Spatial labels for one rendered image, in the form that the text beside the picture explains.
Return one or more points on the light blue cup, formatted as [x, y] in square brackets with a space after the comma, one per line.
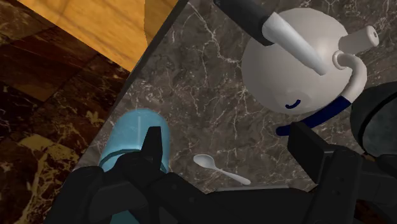
[130, 130]

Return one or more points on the white spoon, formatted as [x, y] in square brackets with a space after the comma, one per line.
[205, 161]

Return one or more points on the dark grey round pot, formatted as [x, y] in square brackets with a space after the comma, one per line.
[381, 124]

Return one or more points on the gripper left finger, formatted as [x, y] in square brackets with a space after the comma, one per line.
[124, 186]

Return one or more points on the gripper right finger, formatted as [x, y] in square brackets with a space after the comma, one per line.
[338, 180]

